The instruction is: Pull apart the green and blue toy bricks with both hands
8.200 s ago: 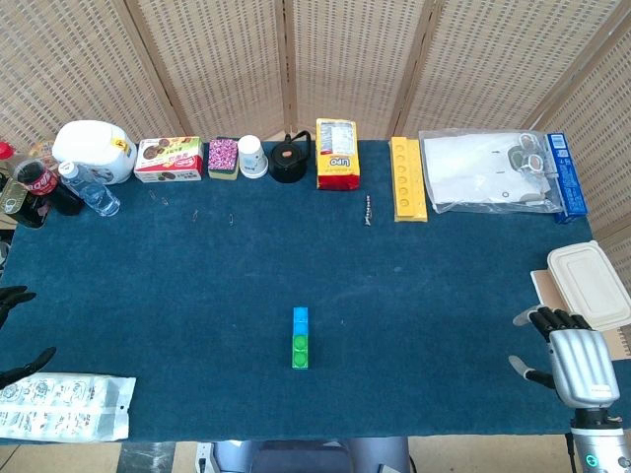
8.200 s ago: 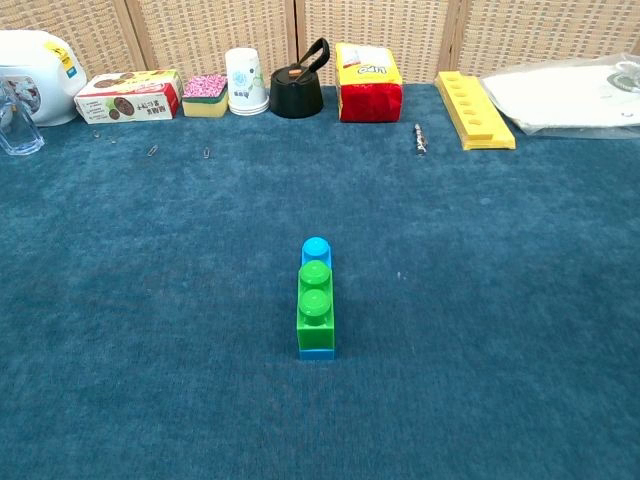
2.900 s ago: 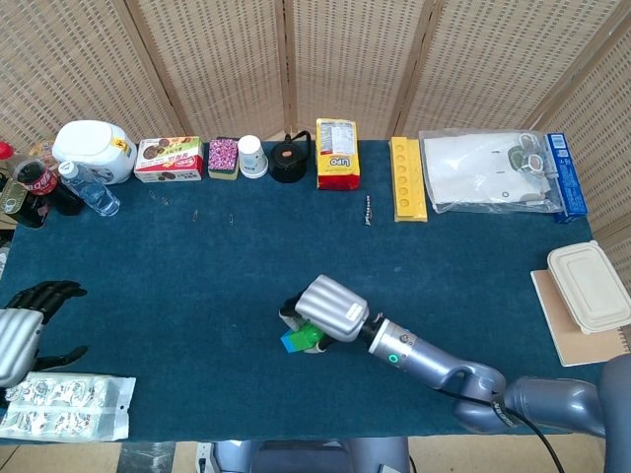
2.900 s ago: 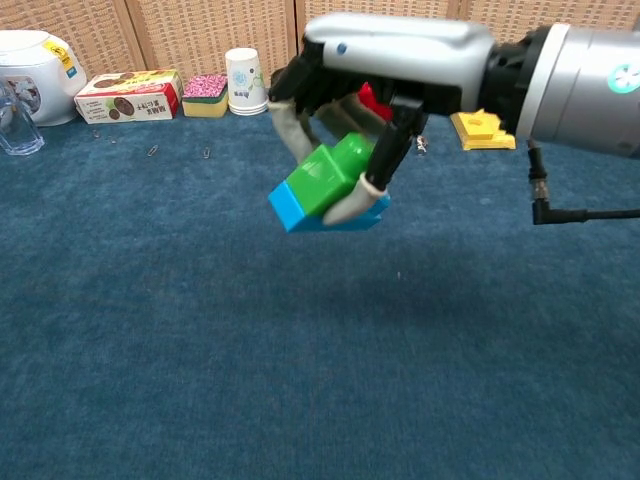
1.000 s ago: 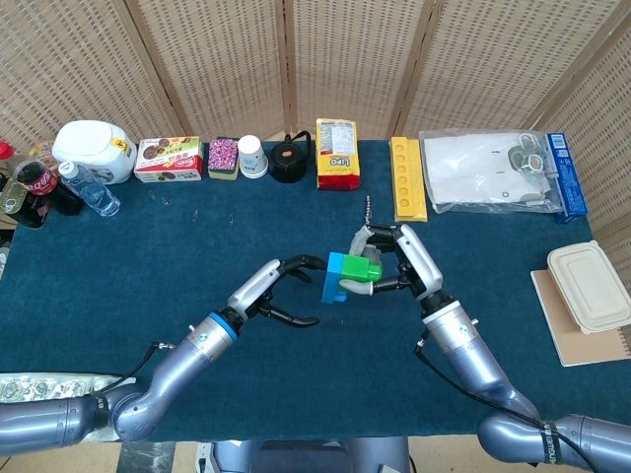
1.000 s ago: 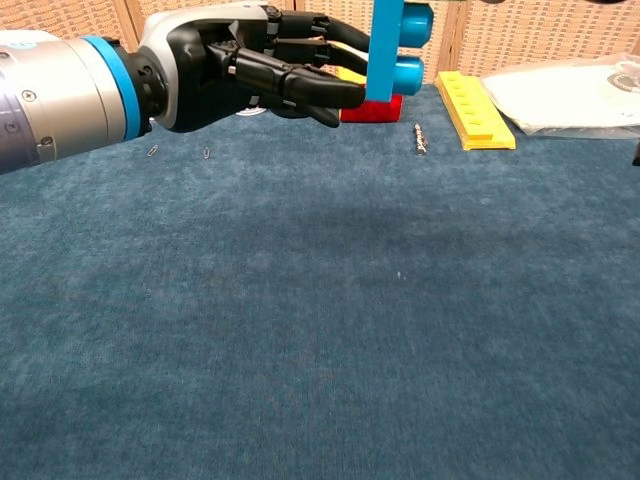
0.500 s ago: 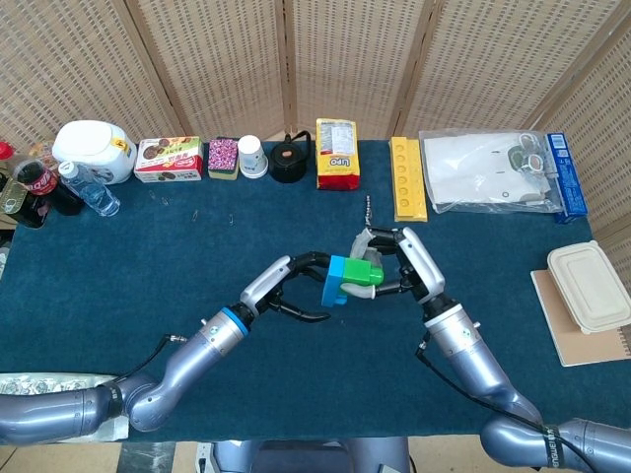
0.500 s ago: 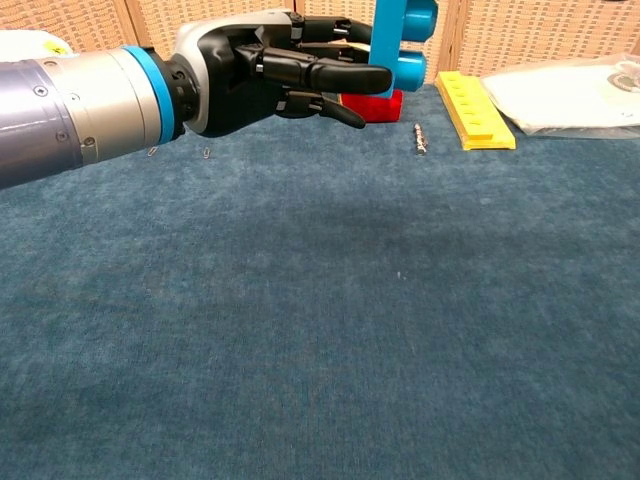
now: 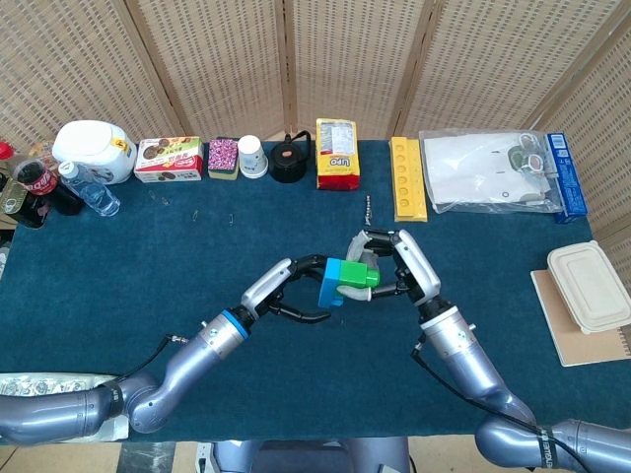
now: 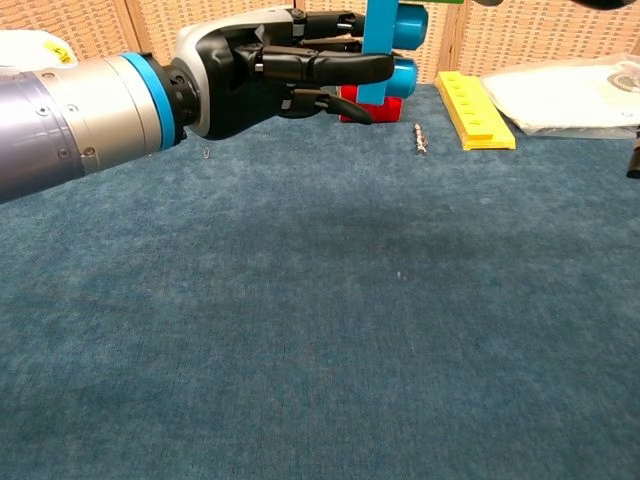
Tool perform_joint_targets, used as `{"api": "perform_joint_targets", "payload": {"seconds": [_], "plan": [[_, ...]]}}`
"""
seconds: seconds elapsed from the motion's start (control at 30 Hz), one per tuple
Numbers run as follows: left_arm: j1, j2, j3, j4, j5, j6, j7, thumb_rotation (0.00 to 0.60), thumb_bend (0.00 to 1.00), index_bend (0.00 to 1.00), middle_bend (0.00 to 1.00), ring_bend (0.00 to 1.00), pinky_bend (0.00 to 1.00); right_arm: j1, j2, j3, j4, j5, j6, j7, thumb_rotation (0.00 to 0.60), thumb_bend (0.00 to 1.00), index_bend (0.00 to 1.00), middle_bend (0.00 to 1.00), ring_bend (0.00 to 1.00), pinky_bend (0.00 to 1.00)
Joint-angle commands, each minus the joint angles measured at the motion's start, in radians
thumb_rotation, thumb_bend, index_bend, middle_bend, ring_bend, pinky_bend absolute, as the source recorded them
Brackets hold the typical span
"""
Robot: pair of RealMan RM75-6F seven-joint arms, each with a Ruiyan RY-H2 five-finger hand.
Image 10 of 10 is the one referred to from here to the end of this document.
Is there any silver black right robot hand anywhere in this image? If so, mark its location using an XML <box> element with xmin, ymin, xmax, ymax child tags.
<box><xmin>471</xmin><ymin>0</ymin><xmax>640</xmax><ymax>11</ymax></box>

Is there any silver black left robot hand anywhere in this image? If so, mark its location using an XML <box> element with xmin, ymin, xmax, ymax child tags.
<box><xmin>171</xmin><ymin>6</ymin><xmax>397</xmax><ymax>142</ymax></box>

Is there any blue toy brick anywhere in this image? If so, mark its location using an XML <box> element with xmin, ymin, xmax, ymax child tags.
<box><xmin>360</xmin><ymin>0</ymin><xmax>430</xmax><ymax>107</ymax></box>

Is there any woven folding screen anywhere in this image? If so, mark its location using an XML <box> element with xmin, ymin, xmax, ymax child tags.
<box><xmin>0</xmin><ymin>0</ymin><xmax>640</xmax><ymax>87</ymax></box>

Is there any clear bag with white paper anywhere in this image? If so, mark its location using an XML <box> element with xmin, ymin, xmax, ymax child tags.
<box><xmin>478</xmin><ymin>52</ymin><xmax>640</xmax><ymax>141</ymax></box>

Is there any red yellow snack bag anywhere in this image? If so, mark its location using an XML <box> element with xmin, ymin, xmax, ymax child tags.
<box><xmin>338</xmin><ymin>83</ymin><xmax>404</xmax><ymax>124</ymax></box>

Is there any yellow tray with holes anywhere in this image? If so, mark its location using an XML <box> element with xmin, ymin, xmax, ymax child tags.
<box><xmin>434</xmin><ymin>70</ymin><xmax>517</xmax><ymax>152</ymax></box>

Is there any white rounded appliance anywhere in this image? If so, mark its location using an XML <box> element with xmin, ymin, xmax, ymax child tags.
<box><xmin>0</xmin><ymin>29</ymin><xmax>80</xmax><ymax>70</ymax></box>

